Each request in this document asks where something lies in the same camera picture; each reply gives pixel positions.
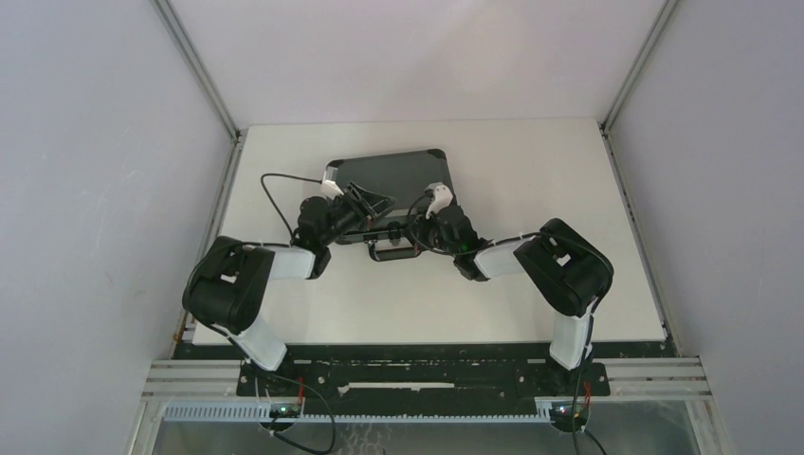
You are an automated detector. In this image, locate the right circuit board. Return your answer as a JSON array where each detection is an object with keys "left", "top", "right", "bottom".
[{"left": 550, "top": 403, "right": 586, "bottom": 421}]

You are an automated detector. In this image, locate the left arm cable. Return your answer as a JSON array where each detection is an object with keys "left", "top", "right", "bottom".
[{"left": 260, "top": 173, "right": 328, "bottom": 243}]

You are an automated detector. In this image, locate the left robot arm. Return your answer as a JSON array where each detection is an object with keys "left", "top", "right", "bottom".
[{"left": 181, "top": 180, "right": 396, "bottom": 395}]

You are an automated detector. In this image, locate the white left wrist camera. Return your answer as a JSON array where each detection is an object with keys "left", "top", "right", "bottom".
[{"left": 320, "top": 167, "right": 344, "bottom": 200}]

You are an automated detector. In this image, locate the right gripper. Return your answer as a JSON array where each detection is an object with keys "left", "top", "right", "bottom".
[{"left": 405, "top": 205, "right": 461, "bottom": 257}]

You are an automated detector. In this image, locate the black poker case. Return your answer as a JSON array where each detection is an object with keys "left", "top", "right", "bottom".
[{"left": 324, "top": 149, "right": 453, "bottom": 262}]

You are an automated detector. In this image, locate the black mounting base plate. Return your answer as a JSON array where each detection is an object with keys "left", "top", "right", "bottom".
[{"left": 235, "top": 341, "right": 676, "bottom": 417}]

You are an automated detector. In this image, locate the circuit board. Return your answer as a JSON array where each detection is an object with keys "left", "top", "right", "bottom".
[
  {"left": 269, "top": 404, "right": 302, "bottom": 420},
  {"left": 550, "top": 403, "right": 586, "bottom": 421}
]

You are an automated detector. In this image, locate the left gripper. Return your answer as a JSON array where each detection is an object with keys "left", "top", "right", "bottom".
[{"left": 320, "top": 181, "right": 398, "bottom": 247}]

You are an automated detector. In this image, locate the white slotted cable duct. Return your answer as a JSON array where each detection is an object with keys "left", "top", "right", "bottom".
[{"left": 161, "top": 401, "right": 554, "bottom": 424}]

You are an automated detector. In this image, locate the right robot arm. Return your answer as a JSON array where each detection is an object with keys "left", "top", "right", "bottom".
[{"left": 407, "top": 204, "right": 614, "bottom": 394}]

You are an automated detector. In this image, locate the left circuit board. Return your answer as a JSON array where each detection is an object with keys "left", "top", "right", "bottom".
[{"left": 269, "top": 404, "right": 302, "bottom": 420}]

